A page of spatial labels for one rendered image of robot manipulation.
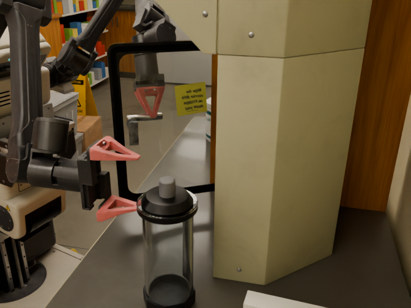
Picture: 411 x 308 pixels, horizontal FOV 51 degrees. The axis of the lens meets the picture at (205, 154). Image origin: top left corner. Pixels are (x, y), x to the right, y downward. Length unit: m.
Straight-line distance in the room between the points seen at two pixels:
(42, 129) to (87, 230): 2.07
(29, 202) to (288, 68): 1.12
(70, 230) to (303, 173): 2.19
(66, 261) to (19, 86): 1.34
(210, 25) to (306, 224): 0.45
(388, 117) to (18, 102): 0.85
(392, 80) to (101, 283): 0.81
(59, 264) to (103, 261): 1.13
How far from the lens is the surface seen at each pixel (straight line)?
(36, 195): 1.63
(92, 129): 3.79
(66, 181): 0.79
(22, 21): 0.99
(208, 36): 0.74
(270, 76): 0.73
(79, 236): 2.80
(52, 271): 2.11
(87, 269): 1.00
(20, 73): 0.94
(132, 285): 0.94
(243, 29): 0.73
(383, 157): 1.19
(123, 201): 0.81
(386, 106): 1.15
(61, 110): 3.20
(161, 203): 0.73
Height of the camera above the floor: 1.55
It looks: 24 degrees down
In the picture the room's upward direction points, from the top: 1 degrees clockwise
